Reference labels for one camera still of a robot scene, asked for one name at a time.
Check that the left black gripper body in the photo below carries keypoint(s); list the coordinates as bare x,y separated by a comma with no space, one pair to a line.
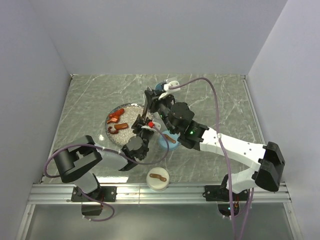
145,134

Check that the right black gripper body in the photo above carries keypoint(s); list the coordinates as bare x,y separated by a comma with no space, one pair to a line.
163,106

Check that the white lid brown handle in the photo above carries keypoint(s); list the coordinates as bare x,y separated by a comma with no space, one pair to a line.
158,179

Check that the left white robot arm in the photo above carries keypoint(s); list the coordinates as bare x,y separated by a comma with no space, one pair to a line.
75,160

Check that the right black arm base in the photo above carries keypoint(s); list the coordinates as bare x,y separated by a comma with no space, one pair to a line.
215,193

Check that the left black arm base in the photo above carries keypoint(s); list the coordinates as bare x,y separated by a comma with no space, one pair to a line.
92,206

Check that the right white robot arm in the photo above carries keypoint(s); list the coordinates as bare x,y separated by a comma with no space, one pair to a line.
206,139

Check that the blue cylindrical container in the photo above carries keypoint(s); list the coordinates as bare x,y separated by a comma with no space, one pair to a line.
159,87

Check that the brown sausage toy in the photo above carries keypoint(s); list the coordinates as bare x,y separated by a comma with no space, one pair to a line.
117,127

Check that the speckled grey plate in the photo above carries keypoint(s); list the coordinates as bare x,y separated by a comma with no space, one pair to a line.
131,111

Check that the red sausage toy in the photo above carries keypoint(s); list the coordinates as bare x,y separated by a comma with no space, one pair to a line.
114,117

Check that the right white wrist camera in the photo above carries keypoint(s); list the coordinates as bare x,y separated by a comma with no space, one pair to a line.
170,86

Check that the blue lid brown handle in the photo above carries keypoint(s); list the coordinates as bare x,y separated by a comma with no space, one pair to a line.
172,140

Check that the aluminium right side rail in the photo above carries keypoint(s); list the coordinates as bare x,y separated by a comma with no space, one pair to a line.
260,130

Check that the aluminium rail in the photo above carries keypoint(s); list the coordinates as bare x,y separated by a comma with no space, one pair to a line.
260,130
141,194

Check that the aluminium front rail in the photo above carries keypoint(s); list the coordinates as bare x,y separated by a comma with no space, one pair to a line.
141,194

